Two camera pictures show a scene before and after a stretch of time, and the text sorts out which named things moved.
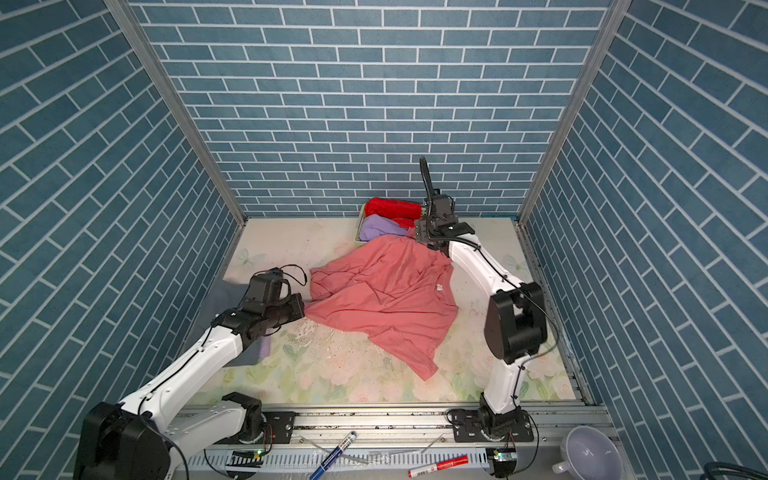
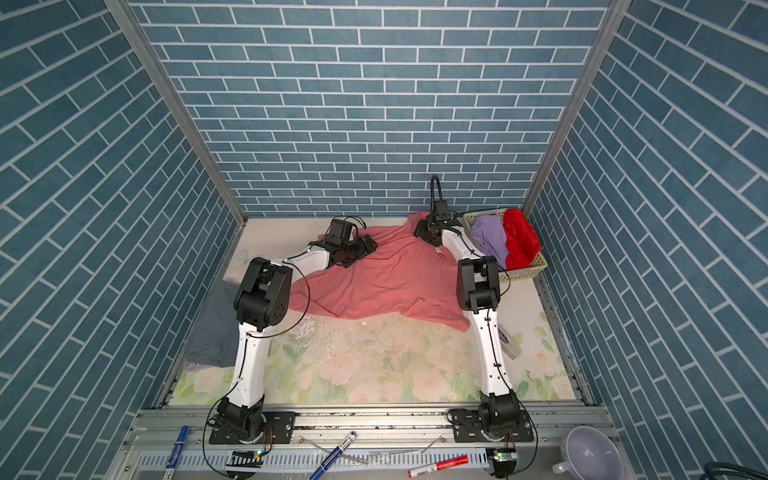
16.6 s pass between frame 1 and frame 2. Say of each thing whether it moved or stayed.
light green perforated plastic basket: moved
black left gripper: moved
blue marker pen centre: stayed
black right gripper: stayed
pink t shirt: moved
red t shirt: moved
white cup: stayed
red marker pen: stayed
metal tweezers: stayed
